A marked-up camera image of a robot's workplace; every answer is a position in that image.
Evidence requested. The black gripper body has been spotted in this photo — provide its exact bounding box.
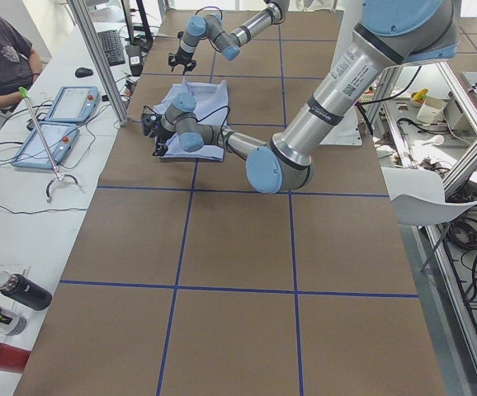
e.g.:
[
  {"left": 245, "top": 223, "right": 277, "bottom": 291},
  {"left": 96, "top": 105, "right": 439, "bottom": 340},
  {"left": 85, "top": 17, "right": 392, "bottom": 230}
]
[
  {"left": 168, "top": 49, "right": 196, "bottom": 68},
  {"left": 155, "top": 125, "right": 176, "bottom": 146}
]

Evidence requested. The light blue striped shirt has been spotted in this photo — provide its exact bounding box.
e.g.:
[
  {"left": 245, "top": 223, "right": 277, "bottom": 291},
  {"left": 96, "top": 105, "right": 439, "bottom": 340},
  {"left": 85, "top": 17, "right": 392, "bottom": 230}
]
[{"left": 153, "top": 80, "right": 229, "bottom": 162}]

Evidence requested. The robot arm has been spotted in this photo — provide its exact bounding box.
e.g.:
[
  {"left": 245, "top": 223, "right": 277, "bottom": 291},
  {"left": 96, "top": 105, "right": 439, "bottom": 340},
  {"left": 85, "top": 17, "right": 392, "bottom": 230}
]
[
  {"left": 142, "top": 0, "right": 461, "bottom": 194},
  {"left": 168, "top": 0, "right": 290, "bottom": 73}
]

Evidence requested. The black keyboard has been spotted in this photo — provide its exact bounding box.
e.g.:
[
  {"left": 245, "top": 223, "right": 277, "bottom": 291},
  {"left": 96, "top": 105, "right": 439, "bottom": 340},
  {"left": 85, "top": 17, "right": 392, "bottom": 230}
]
[{"left": 97, "top": 30, "right": 125, "bottom": 66}]

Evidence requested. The upper blue teach pendant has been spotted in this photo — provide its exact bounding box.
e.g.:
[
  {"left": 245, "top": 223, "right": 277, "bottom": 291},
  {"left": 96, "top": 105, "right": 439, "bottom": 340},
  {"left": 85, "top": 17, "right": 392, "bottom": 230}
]
[{"left": 45, "top": 86, "right": 101, "bottom": 125}]

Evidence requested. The black computer mouse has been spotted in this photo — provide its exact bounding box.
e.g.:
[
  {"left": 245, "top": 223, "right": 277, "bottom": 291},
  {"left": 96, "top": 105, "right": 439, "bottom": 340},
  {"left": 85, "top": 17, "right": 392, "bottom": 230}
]
[{"left": 74, "top": 67, "right": 94, "bottom": 78}]

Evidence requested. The reacher grabber stick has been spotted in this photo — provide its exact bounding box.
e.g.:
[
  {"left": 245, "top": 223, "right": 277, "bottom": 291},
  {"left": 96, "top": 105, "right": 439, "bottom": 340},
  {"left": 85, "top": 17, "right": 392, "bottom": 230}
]
[{"left": 18, "top": 87, "right": 81, "bottom": 203}]

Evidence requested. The seated person grey shirt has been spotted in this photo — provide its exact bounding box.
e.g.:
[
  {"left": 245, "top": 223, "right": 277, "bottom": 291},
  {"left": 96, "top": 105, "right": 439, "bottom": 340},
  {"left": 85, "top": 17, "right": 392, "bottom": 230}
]
[{"left": 0, "top": 17, "right": 43, "bottom": 110}]

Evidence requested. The black water bottle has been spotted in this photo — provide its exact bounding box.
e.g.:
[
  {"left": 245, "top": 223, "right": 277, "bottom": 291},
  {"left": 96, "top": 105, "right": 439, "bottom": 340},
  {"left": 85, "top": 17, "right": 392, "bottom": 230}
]
[{"left": 0, "top": 271, "right": 52, "bottom": 311}]

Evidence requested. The white cardboard box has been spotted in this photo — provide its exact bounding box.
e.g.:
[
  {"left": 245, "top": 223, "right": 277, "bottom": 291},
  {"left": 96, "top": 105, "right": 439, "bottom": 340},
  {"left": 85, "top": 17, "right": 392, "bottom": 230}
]
[{"left": 417, "top": 96, "right": 447, "bottom": 124}]

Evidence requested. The white chair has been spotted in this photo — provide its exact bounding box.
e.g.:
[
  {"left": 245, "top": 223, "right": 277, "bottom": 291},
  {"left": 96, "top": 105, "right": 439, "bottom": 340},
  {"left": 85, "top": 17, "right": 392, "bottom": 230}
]
[{"left": 381, "top": 167, "right": 477, "bottom": 271}]

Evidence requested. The red cylindrical bottle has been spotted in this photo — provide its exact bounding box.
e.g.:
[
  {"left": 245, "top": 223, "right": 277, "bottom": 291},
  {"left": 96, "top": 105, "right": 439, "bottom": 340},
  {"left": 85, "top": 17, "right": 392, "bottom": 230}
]
[{"left": 0, "top": 342, "right": 31, "bottom": 374}]

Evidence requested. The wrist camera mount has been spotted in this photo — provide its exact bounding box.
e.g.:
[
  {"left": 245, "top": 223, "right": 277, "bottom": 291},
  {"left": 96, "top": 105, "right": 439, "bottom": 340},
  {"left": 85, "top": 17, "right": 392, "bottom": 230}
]
[{"left": 140, "top": 106, "right": 161, "bottom": 138}]

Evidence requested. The aluminium frame post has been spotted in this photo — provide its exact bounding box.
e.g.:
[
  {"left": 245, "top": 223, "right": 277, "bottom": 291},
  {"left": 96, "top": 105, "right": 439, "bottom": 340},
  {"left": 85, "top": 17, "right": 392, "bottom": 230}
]
[{"left": 67, "top": 0, "right": 129, "bottom": 127}]

